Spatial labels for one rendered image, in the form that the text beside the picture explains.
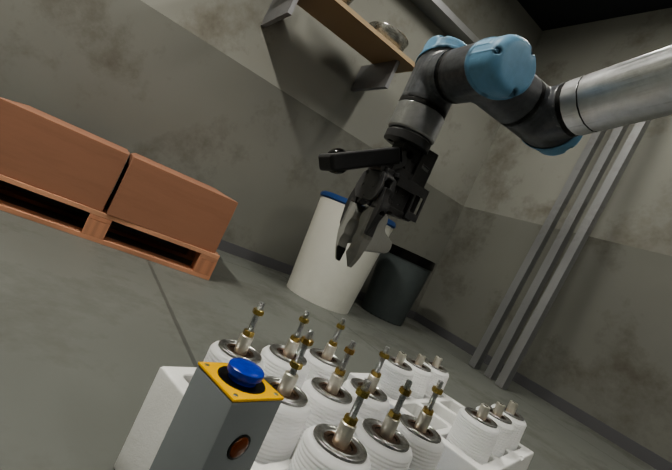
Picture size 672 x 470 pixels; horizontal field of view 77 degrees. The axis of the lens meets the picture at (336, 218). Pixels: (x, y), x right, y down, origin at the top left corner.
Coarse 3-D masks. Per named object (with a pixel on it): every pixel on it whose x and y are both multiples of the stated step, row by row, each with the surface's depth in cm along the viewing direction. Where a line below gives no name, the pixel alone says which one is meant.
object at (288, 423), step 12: (288, 408) 59; (300, 408) 60; (276, 420) 58; (288, 420) 58; (300, 420) 60; (276, 432) 58; (288, 432) 59; (300, 432) 61; (264, 444) 58; (276, 444) 58; (288, 444) 59; (264, 456) 58; (276, 456) 58; (288, 456) 61
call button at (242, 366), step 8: (232, 360) 45; (240, 360) 46; (248, 360) 47; (232, 368) 44; (240, 368) 44; (248, 368) 44; (256, 368) 45; (232, 376) 44; (240, 376) 43; (248, 376) 43; (256, 376) 44; (240, 384) 43; (248, 384) 44
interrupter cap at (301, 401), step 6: (264, 378) 63; (270, 378) 65; (276, 378) 66; (270, 384) 63; (276, 384) 64; (276, 390) 62; (294, 390) 64; (300, 390) 65; (294, 396) 63; (300, 396) 63; (306, 396) 64; (282, 402) 59; (288, 402) 59; (294, 402) 60; (300, 402) 61; (306, 402) 62
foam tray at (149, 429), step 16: (160, 368) 69; (176, 368) 71; (192, 368) 74; (160, 384) 68; (176, 384) 66; (160, 400) 67; (176, 400) 65; (144, 416) 68; (160, 416) 66; (144, 432) 67; (160, 432) 65; (128, 448) 68; (144, 448) 66; (128, 464) 67; (144, 464) 65; (256, 464) 55; (272, 464) 57; (288, 464) 59
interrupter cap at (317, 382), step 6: (318, 378) 74; (324, 378) 75; (312, 384) 70; (318, 384) 71; (324, 384) 73; (318, 390) 69; (324, 390) 70; (342, 390) 73; (324, 396) 68; (330, 396) 68; (336, 396) 70; (342, 396) 71; (348, 396) 72; (342, 402) 68; (348, 402) 69
